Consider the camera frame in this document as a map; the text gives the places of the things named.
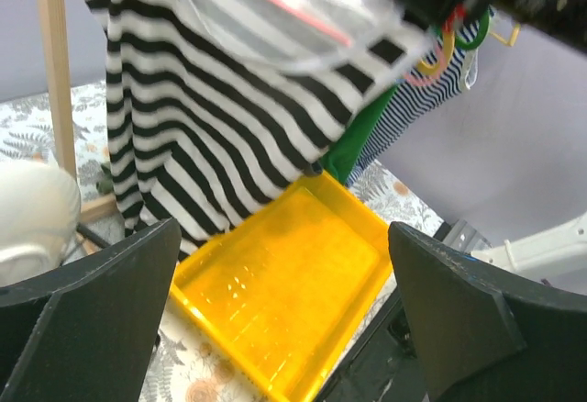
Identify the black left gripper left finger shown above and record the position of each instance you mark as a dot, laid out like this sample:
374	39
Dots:
85	331

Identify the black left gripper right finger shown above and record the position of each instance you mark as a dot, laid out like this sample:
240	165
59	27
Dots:
484	334

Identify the black white striped tank top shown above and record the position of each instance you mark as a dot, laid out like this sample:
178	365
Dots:
203	130

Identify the pink wire hanger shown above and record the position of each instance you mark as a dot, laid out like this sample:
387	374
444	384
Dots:
329	32

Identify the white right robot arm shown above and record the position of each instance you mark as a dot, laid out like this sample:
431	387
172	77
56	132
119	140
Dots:
508	158

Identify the green plastic hanger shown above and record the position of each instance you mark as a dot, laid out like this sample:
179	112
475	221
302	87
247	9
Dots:
471	37

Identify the yellow plastic hanger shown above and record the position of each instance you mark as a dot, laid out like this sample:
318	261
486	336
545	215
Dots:
444	51

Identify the navy white striped tank top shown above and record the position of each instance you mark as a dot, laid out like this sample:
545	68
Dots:
409	103

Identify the green tank top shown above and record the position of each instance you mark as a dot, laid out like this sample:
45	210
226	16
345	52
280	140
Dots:
342	160

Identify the white ceramic plate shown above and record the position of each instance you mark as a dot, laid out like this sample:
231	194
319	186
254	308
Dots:
40	211

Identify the yellow plastic tray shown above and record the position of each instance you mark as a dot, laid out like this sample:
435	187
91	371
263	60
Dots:
282	294

